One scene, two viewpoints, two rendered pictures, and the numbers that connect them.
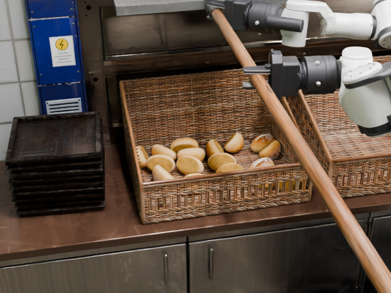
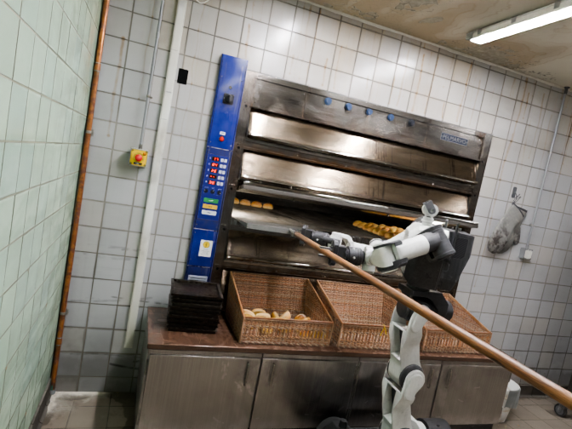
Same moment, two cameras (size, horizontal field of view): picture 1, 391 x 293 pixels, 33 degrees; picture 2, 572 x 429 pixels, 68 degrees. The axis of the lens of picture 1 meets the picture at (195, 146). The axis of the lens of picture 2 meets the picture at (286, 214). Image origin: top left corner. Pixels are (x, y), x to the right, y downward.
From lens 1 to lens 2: 0.75 m
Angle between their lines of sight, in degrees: 27
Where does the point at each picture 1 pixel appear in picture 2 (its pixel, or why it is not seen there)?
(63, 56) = (205, 251)
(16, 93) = (173, 267)
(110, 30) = (231, 243)
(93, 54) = (220, 254)
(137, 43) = (243, 252)
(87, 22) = (221, 237)
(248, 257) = (293, 374)
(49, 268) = (181, 360)
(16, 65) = (178, 252)
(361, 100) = (381, 254)
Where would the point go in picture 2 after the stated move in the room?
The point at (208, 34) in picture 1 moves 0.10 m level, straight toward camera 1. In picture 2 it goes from (280, 254) to (281, 258)
